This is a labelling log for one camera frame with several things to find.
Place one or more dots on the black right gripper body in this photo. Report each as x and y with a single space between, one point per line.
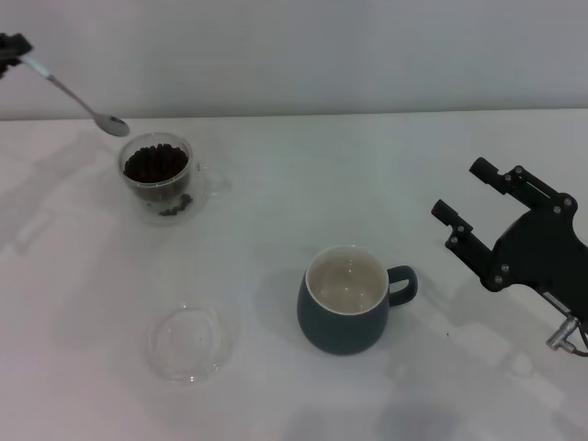
546 257

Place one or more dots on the empty clear glass saucer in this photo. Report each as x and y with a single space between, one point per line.
184 363

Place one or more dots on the dark teal ceramic mug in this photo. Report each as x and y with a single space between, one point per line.
340 331

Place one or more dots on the coffee beans pile in cup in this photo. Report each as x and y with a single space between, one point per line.
156 163

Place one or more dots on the glass saucer with spilled beans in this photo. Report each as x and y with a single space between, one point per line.
138 216

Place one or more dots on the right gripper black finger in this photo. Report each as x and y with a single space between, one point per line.
464 243
528 188

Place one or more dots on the spilled coffee beans cluster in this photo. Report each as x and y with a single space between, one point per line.
177 210

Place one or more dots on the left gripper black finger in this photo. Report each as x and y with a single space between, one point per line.
5 68
14 46

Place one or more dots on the double-walled glass cup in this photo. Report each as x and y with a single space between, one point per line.
195 184

